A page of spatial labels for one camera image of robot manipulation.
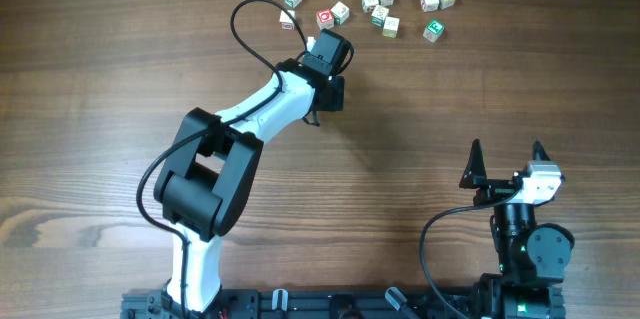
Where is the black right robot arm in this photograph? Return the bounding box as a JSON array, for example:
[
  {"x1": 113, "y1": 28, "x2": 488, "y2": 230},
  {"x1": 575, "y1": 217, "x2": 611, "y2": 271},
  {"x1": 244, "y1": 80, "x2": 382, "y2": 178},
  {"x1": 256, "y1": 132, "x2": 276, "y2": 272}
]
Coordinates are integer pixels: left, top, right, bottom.
[{"x1": 459, "y1": 140, "x2": 575, "y2": 319}]

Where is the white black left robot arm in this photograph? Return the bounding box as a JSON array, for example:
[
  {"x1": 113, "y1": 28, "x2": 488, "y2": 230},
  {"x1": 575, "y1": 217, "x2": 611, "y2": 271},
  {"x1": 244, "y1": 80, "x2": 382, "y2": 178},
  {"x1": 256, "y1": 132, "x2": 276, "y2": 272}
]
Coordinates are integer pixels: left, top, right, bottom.
[{"x1": 153, "y1": 59, "x2": 345, "y2": 318}]

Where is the block red letter O top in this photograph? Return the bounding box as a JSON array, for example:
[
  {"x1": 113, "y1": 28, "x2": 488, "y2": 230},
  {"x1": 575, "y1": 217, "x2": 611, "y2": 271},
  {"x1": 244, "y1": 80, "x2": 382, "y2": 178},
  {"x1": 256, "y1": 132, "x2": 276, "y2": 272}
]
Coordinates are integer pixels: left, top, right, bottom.
[{"x1": 316, "y1": 9, "x2": 335, "y2": 30}]

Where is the white block green letter I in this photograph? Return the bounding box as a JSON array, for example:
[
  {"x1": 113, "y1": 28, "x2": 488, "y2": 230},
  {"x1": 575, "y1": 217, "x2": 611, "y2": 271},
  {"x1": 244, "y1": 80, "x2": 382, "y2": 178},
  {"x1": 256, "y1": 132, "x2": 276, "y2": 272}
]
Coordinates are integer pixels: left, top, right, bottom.
[{"x1": 330, "y1": 1, "x2": 350, "y2": 25}]

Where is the block red digit six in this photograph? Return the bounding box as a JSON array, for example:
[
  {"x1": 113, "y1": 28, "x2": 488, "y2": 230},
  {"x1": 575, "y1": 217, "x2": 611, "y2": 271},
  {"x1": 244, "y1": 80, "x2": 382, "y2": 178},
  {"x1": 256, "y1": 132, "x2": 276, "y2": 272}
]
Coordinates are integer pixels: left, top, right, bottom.
[{"x1": 279, "y1": 10, "x2": 296, "y2": 30}]

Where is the block yellow letter C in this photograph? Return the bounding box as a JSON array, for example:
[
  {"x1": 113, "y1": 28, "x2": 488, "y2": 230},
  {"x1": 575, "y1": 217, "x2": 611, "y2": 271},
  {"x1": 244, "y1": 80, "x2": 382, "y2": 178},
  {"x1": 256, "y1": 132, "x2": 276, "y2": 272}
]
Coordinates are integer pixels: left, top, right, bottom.
[{"x1": 382, "y1": 16, "x2": 400, "y2": 38}]

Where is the white block green side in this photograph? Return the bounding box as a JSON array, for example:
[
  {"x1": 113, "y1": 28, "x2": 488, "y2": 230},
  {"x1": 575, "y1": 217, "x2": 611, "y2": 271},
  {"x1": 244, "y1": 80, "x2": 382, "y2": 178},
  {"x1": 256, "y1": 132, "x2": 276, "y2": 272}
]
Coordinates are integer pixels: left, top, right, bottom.
[{"x1": 371, "y1": 5, "x2": 389, "y2": 27}]

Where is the white block circle engraving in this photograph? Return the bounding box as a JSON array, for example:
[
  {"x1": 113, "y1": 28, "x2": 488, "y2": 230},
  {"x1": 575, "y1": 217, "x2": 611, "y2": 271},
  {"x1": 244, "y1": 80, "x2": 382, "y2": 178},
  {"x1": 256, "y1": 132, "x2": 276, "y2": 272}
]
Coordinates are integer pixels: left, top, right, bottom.
[{"x1": 361, "y1": 0, "x2": 379, "y2": 13}]

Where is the block green letter F top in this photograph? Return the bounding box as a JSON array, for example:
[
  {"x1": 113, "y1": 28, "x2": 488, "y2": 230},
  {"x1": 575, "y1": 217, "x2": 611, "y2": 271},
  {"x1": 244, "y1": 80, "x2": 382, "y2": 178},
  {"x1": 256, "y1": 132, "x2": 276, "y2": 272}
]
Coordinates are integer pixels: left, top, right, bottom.
[{"x1": 423, "y1": 20, "x2": 445, "y2": 43}]

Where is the white block red drawing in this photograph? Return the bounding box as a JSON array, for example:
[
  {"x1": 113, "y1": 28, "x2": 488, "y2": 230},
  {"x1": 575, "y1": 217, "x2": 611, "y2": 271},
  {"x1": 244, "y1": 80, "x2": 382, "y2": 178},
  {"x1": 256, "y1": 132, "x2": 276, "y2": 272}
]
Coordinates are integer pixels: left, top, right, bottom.
[{"x1": 420, "y1": 0, "x2": 440, "y2": 12}]

